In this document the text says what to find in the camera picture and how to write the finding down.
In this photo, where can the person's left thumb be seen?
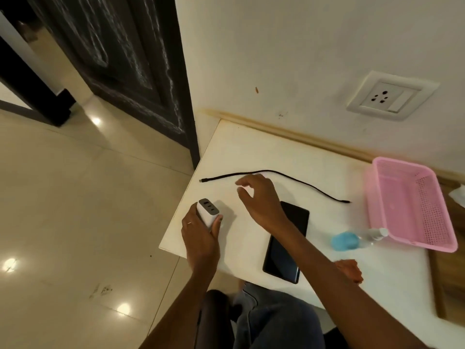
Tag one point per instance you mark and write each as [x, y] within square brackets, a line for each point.
[217, 226]

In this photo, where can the person's right forearm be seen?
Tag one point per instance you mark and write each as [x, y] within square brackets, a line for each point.
[338, 287]

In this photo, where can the pink plastic basket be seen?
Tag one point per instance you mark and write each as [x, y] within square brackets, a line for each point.
[410, 203]

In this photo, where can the person's legs in jeans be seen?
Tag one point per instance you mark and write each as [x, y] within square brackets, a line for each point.
[276, 319]

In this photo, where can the person's left hand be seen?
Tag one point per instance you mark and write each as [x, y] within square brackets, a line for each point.
[201, 243]

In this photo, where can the white multiport charger block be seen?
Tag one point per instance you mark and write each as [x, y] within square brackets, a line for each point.
[209, 212]

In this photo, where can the orange cloth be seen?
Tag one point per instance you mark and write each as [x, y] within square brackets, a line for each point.
[349, 269]

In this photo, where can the dark door frame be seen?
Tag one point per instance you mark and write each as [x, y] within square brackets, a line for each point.
[32, 90]

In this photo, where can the person's right hand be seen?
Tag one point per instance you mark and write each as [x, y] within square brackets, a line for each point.
[264, 201]

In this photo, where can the white wall socket plate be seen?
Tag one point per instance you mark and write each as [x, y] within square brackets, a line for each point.
[390, 96]

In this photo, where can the clear spray bottle blue liquid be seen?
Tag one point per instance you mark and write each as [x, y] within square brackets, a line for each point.
[350, 241]

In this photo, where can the black smartphone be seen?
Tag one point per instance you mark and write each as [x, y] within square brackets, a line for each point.
[287, 247]

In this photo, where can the light wooden trim strip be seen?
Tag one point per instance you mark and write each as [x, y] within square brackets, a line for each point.
[308, 138]

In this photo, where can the person's left forearm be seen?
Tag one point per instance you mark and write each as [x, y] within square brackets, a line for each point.
[178, 308]

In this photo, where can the white crumpled paper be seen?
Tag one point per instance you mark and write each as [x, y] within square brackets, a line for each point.
[458, 196]

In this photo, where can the dark patterned door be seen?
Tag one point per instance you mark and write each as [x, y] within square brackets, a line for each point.
[120, 58]

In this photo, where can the person's right thumb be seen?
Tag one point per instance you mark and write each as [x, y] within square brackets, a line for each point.
[242, 194]

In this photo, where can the wooden furniture panel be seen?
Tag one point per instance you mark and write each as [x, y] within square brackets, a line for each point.
[448, 272]

